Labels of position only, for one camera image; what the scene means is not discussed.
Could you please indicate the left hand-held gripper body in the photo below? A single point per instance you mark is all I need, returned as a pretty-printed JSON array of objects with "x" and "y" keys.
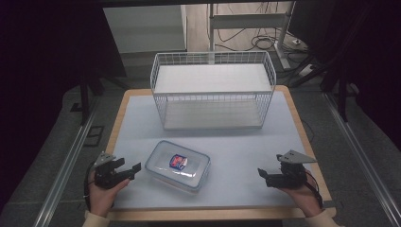
[{"x": 105, "y": 176}]

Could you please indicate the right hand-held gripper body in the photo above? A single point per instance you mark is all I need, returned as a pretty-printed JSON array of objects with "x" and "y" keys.
[{"x": 290, "y": 176}]

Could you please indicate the person's left hand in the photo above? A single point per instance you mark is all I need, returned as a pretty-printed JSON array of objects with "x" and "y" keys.
[{"x": 102, "y": 197}]

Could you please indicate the person's right hand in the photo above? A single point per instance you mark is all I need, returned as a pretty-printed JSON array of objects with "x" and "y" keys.
[{"x": 301, "y": 197}]

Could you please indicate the black floor plate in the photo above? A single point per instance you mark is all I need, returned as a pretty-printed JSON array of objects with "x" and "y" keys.
[{"x": 94, "y": 136}]

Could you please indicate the pale blue table mat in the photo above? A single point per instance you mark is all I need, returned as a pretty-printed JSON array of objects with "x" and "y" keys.
[{"x": 227, "y": 148}]

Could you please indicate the clear plastic food container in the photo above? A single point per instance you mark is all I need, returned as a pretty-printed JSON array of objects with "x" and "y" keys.
[{"x": 178, "y": 165}]

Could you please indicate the black metal stand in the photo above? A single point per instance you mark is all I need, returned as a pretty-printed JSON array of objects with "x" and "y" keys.
[
  {"x": 84, "y": 97},
  {"x": 342, "y": 94}
]

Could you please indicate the white power strip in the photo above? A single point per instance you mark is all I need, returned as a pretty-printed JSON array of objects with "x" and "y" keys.
[{"x": 296, "y": 41}]

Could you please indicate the white panel board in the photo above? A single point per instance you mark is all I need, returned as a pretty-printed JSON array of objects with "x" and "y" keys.
[{"x": 145, "y": 28}]

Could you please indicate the aluminium floor rail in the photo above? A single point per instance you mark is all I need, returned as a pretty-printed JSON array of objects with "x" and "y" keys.
[
  {"x": 64, "y": 167},
  {"x": 362, "y": 157}
]

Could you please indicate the white metal desk frame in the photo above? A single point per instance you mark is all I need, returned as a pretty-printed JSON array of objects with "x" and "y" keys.
[{"x": 249, "y": 22}]

